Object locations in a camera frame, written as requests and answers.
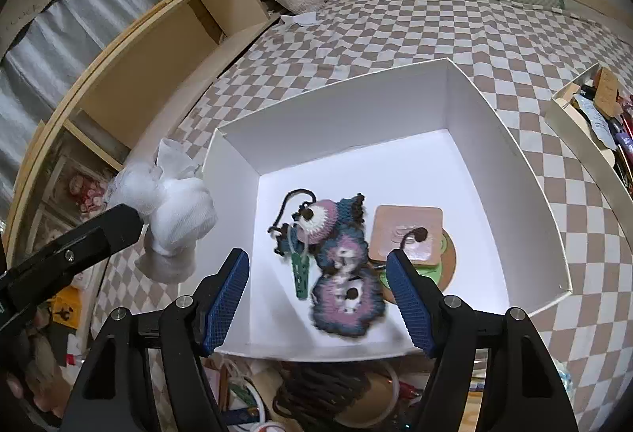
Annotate blue brown crochet owl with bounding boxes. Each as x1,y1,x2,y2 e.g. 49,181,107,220
268,191,370,261

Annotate white plastic ring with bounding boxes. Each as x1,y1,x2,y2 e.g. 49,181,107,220
224,371,264,421

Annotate white gauze bundle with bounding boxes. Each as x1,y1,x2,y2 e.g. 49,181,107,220
110,136,219,285

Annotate white cardboard box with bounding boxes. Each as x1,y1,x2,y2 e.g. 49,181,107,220
200,57,573,362

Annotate round turtle coaster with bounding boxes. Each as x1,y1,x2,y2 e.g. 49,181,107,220
377,228,457,305

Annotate framed doll display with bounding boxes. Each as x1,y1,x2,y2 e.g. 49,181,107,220
28,129,120,246

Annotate shallow white box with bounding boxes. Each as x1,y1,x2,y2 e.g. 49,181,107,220
543,62,633,216

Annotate assorted small trinkets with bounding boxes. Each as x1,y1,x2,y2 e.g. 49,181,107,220
564,66,633,195

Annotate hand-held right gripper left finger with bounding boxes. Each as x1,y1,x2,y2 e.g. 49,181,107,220
59,248,250,432

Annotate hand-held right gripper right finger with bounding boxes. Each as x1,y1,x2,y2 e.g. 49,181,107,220
386,249,579,432

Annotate checkered bed sheet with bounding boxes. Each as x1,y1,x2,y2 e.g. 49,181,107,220
99,0,633,364

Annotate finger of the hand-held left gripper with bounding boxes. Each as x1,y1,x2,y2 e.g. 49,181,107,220
0,203,145,331

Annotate white paper scrap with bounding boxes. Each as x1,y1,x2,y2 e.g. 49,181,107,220
278,11,320,29

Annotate square wooden coaster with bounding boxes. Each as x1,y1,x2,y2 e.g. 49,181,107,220
367,205,444,265

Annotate white rimmed round hoop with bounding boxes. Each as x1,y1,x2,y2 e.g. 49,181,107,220
355,364,402,429

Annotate wooden bedside shelf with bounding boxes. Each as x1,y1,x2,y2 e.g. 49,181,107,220
0,0,284,265

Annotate brown hair tie bundle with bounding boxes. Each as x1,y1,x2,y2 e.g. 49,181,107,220
271,362,373,432

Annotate grey curtain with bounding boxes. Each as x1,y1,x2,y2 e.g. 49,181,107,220
0,0,224,186

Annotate purple crochet piece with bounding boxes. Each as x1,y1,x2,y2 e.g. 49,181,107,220
308,265,387,340
315,234,370,275

